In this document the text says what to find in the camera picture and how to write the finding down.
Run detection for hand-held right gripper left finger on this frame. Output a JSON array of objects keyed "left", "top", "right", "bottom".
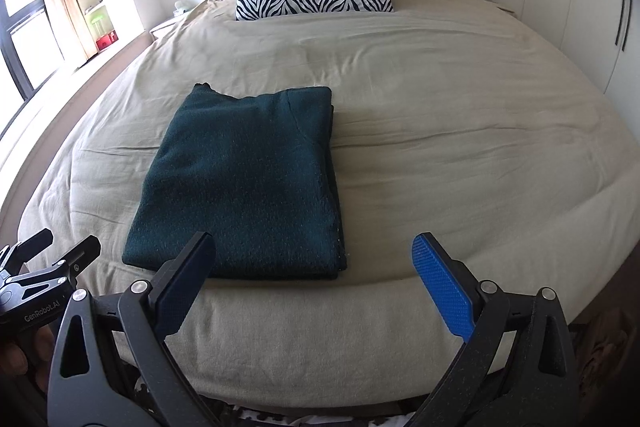
[{"left": 47, "top": 231, "right": 221, "bottom": 427}]

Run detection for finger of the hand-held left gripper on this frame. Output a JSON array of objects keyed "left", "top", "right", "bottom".
[
  {"left": 0, "top": 228, "right": 54, "bottom": 279},
  {"left": 15, "top": 235, "right": 101, "bottom": 293}
]

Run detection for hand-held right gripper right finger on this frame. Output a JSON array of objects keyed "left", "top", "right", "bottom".
[{"left": 410, "top": 232, "right": 596, "bottom": 427}]

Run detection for dark teal knit sweater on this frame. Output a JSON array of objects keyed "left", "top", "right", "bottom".
[{"left": 121, "top": 83, "right": 351, "bottom": 282}]

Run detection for person's left hand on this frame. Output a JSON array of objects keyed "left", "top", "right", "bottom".
[{"left": 0, "top": 324, "right": 56, "bottom": 380}]

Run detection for bed with beige sheet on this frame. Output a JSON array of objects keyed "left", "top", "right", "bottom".
[{"left": 0, "top": 0, "right": 640, "bottom": 408}]

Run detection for black white patterned cloth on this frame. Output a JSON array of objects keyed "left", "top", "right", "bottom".
[{"left": 220, "top": 402, "right": 421, "bottom": 427}]

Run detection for black framed window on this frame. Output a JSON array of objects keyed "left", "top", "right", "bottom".
[{"left": 0, "top": 0, "right": 51, "bottom": 100}]

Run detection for green plastic container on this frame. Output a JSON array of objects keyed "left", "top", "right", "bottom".
[{"left": 87, "top": 11, "right": 109, "bottom": 38}]

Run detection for white nightstand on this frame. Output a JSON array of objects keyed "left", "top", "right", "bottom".
[{"left": 149, "top": 6, "right": 192, "bottom": 40}]

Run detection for black wardrobe handles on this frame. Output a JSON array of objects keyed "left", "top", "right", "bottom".
[{"left": 613, "top": 0, "right": 632, "bottom": 53}]

